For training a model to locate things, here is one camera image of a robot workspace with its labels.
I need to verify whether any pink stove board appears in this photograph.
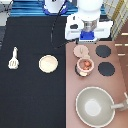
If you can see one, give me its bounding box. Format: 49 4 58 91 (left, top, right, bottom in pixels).
66 41 126 128

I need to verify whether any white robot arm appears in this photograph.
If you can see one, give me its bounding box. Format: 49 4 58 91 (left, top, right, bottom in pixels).
44 0 113 43

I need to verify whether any cream slotted spatula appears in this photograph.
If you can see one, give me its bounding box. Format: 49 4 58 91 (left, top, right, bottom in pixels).
8 48 19 69

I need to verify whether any pink small pot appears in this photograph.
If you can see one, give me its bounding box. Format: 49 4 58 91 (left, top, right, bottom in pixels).
76 58 94 77

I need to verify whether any black table mat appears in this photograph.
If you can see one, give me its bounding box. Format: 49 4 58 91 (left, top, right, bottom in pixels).
0 16 66 128

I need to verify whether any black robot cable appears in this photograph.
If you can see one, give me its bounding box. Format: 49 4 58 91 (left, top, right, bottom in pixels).
49 6 68 49

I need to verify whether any wooden shelf rack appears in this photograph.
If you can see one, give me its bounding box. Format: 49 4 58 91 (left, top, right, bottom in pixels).
103 0 128 40

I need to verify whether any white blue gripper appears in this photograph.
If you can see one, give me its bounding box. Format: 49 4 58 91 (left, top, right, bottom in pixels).
79 30 97 44

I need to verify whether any cream round plate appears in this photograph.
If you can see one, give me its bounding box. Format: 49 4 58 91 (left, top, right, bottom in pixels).
39 55 58 73

